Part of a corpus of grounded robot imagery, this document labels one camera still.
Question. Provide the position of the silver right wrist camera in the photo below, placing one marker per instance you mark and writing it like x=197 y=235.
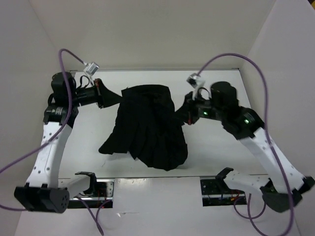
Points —
x=197 y=83

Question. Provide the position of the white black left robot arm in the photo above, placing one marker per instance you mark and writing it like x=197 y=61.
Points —
x=43 y=191

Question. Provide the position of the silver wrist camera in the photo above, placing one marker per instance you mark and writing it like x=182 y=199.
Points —
x=91 y=68
x=197 y=83

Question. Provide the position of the black pleated skirt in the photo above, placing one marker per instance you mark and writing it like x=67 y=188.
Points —
x=147 y=129

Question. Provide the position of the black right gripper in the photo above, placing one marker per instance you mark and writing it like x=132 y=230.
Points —
x=189 y=108

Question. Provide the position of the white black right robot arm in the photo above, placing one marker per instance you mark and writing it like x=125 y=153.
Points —
x=283 y=186

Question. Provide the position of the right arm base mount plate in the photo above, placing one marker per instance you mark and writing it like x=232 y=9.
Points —
x=211 y=187

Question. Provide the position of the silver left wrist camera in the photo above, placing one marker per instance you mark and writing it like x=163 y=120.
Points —
x=91 y=68

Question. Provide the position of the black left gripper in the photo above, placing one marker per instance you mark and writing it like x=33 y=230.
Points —
x=104 y=97

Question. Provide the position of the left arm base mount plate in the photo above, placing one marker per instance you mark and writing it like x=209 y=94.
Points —
x=104 y=191

